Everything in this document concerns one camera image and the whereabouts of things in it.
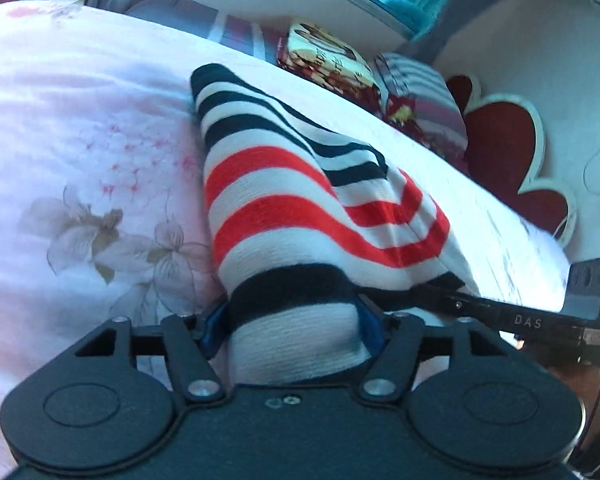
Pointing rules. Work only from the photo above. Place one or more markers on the red heart headboard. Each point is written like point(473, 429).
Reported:
point(510, 150)

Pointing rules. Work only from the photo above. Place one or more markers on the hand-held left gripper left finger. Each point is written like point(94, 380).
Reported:
point(213, 331)

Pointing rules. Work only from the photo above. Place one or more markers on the grey striped pillow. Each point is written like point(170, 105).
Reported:
point(205, 22)
point(422, 100)

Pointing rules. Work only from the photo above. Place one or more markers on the yellow red printed pillow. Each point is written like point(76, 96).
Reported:
point(330, 62)

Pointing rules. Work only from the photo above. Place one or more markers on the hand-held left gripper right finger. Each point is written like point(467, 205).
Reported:
point(373, 331)

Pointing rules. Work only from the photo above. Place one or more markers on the striped knit garment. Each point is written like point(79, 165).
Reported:
point(300, 220)

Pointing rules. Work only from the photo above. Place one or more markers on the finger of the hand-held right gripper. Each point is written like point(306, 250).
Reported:
point(455, 304)

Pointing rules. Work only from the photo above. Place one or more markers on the pink floral bed sheet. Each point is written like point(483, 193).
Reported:
point(90, 160)

